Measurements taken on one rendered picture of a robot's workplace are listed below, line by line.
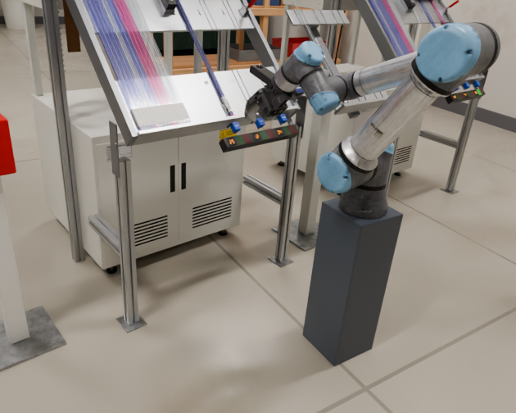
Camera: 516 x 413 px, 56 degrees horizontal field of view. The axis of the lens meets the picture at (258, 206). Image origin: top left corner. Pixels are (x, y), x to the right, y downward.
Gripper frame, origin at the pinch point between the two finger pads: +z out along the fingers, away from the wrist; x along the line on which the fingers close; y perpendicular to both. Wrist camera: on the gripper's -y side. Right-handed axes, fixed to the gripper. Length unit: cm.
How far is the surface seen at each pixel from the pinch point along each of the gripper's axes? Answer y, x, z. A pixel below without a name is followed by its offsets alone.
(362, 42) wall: -164, 380, 200
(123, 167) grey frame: 3.3, -40.7, 17.0
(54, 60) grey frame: -49, -41, 35
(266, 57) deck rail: -27.3, 29.9, 11.0
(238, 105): -8.1, 5.7, 9.9
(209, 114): -6.4, -7.8, 9.9
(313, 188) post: 20, 59, 50
